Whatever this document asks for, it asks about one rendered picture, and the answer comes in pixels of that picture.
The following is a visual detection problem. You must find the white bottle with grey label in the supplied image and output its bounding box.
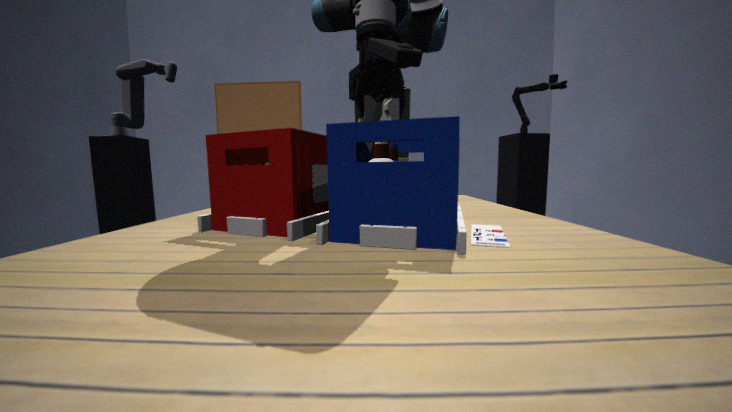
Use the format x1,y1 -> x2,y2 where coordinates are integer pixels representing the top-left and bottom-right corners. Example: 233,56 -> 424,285
369,142 -> 394,162

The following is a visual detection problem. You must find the red crate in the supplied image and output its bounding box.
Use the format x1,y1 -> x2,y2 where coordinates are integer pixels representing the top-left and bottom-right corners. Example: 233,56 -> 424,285
206,128 -> 329,237

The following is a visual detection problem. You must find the white paper pick list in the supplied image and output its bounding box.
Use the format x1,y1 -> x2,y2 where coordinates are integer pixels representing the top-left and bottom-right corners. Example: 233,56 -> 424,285
471,224 -> 511,248

